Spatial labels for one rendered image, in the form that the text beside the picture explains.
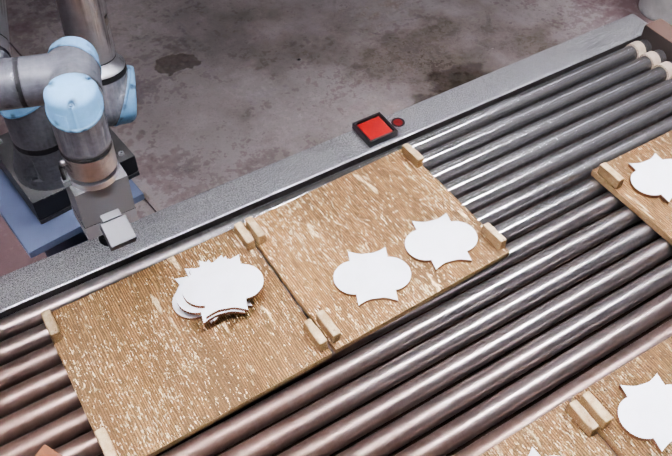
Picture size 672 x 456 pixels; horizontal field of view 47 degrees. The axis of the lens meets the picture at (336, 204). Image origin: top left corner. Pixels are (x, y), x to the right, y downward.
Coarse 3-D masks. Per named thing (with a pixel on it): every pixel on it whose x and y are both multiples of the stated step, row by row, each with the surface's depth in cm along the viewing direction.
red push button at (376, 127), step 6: (372, 120) 178; (378, 120) 178; (360, 126) 177; (366, 126) 177; (372, 126) 177; (378, 126) 177; (384, 126) 177; (366, 132) 175; (372, 132) 175; (378, 132) 175; (384, 132) 175; (372, 138) 174
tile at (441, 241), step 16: (416, 224) 155; (432, 224) 155; (448, 224) 155; (464, 224) 155; (416, 240) 152; (432, 240) 153; (448, 240) 153; (464, 240) 153; (416, 256) 150; (432, 256) 150; (448, 256) 150; (464, 256) 150
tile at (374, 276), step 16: (352, 256) 150; (368, 256) 150; (384, 256) 150; (336, 272) 147; (352, 272) 147; (368, 272) 147; (384, 272) 147; (400, 272) 147; (352, 288) 145; (368, 288) 145; (384, 288) 145; (400, 288) 145
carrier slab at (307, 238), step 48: (336, 192) 162; (384, 192) 162; (432, 192) 162; (288, 240) 153; (336, 240) 153; (384, 240) 154; (480, 240) 154; (288, 288) 147; (336, 288) 146; (432, 288) 146
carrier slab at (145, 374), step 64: (192, 256) 151; (256, 256) 151; (64, 320) 141; (128, 320) 141; (192, 320) 141; (256, 320) 141; (128, 384) 132; (192, 384) 132; (256, 384) 132; (128, 448) 125
